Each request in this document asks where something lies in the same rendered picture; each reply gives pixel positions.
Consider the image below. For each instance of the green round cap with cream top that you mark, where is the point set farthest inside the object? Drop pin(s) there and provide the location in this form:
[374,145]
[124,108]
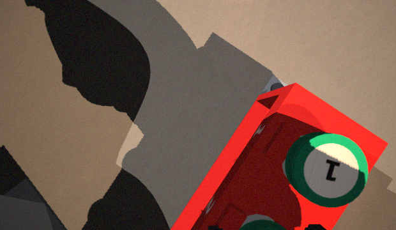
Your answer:
[327,169]

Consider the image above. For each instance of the green cap with cream label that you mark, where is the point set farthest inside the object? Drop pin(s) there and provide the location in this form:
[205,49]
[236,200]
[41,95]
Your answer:
[262,225]

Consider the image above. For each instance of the beige button housing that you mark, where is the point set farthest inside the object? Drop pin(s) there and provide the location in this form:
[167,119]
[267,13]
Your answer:
[23,208]

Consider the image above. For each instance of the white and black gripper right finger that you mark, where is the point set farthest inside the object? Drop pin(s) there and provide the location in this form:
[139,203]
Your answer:
[314,227]

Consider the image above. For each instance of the red tube rack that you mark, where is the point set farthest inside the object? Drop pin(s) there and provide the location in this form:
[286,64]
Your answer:
[247,178]

